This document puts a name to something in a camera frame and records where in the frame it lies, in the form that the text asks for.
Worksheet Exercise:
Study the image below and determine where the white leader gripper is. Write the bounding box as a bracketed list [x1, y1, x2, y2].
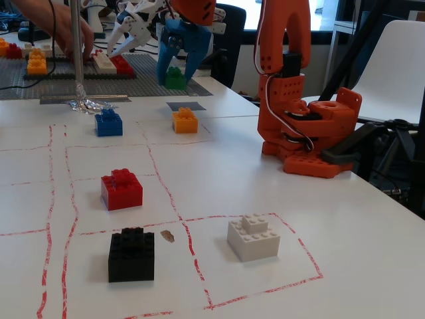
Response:
[106, 0, 160, 58]

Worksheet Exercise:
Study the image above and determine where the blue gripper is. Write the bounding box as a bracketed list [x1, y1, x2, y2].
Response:
[156, 18, 213, 87]

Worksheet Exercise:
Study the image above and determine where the green lego block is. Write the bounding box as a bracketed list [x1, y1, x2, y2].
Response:
[164, 66, 188, 91]

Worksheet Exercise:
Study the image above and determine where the person forearm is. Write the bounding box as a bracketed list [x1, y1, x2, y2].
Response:
[11, 0, 62, 38]

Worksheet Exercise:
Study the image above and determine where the wide red lego block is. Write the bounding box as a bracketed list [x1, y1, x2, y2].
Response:
[110, 54, 135, 76]

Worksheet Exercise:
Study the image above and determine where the grey tape marker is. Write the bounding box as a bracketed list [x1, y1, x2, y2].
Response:
[165, 101, 207, 113]

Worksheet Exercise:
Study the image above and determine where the yellow lego block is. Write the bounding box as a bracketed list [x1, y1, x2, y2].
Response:
[171, 106, 199, 134]

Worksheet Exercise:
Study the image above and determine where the blue lego block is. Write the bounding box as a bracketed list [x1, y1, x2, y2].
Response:
[94, 108, 124, 138]

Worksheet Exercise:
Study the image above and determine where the orange lego block stack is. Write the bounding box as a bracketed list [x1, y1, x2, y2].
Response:
[26, 47, 48, 76]

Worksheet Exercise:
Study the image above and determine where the small red lego block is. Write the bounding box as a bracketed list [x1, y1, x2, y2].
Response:
[5, 43, 23, 60]

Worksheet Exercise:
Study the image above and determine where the black lego block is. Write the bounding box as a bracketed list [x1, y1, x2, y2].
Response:
[108, 227, 156, 284]

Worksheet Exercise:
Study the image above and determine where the person hand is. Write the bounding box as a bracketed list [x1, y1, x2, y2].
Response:
[49, 3, 96, 63]

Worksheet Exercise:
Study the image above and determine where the dark narrow lego plate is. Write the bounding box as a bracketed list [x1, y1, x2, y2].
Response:
[23, 70, 137, 80]

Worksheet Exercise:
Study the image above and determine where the grey lego baseplate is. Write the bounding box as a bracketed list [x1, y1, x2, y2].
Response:
[0, 52, 214, 101]

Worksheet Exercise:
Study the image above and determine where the metal pole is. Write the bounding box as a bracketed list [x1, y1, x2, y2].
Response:
[69, 0, 84, 102]

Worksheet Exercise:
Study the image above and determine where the black office chair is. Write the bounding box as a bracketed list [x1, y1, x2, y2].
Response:
[211, 3, 248, 89]

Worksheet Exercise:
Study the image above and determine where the crumpled aluminium foil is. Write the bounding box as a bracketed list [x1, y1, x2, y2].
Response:
[65, 82, 120, 115]

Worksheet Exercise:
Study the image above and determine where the dark grey table clamp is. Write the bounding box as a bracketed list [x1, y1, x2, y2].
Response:
[319, 121, 404, 166]

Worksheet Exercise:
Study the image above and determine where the white chair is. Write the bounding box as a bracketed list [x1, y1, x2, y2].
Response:
[300, 19, 425, 124]

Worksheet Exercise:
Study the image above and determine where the grey duct tape strip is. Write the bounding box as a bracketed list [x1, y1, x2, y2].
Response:
[39, 94, 129, 105]
[185, 78, 214, 98]

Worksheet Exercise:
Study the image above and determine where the thin black cable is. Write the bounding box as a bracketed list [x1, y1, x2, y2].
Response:
[0, 0, 58, 91]

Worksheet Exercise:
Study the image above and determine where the white servo cable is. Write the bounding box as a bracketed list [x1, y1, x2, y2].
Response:
[254, 19, 315, 154]

